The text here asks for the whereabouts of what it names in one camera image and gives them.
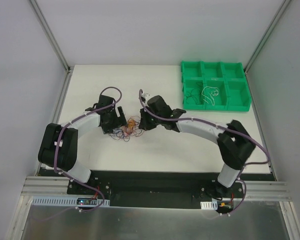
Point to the green compartment bin tray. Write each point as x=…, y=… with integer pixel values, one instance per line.
x=215, y=86

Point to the white cable duct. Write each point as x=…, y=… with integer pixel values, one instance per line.
x=209, y=205
x=82, y=202

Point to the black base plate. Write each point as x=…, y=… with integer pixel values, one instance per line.
x=145, y=189

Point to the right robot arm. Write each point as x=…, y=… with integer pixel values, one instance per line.
x=234, y=142

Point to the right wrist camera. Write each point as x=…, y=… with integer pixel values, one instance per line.
x=146, y=96

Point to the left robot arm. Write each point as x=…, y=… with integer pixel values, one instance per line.
x=59, y=146

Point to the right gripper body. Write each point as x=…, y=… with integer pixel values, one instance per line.
x=147, y=120

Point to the right white cable duct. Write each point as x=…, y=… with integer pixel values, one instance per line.
x=209, y=205

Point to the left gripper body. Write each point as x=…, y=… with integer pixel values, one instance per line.
x=115, y=120

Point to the left white cable duct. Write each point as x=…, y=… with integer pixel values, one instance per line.
x=82, y=202

